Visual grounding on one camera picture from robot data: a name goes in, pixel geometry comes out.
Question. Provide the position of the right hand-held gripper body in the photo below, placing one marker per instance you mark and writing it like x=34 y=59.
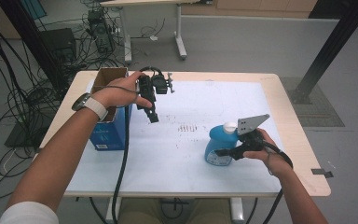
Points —
x=251 y=141

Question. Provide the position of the person's left hand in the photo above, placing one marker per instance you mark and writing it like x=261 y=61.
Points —
x=119 y=93

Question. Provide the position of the white table mat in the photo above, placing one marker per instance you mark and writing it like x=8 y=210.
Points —
x=174 y=168

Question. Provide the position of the small white adapter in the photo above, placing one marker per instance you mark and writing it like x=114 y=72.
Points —
x=153 y=38

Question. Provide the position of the blue detergent bottle white cap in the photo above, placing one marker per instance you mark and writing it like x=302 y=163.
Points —
x=220 y=140

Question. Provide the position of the wristwatch with white band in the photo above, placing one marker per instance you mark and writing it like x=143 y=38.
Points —
x=96 y=105

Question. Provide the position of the dark floor mat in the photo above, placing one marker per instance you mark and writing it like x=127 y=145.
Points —
x=323 y=112

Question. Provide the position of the person's white sleeve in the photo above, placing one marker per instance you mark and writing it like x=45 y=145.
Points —
x=28 y=214

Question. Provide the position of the black square box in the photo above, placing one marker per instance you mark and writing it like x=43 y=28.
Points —
x=57 y=43

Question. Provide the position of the black metal frame post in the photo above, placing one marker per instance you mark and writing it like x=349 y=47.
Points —
x=335 y=40
x=28 y=34

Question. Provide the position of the grey tape piece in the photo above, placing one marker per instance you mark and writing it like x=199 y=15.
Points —
x=321 y=172

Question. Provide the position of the person's right hand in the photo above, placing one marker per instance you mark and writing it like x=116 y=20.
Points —
x=275 y=161

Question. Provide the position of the white desk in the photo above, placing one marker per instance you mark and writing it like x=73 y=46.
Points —
x=126 y=34

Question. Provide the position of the blue cardboard box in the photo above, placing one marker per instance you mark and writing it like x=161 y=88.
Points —
x=110 y=137

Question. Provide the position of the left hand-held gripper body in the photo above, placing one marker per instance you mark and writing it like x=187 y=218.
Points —
x=146 y=88

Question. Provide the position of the teal panel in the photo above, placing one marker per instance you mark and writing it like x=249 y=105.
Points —
x=34 y=7

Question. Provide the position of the person's olive trousers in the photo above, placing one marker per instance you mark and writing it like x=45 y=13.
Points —
x=143 y=213

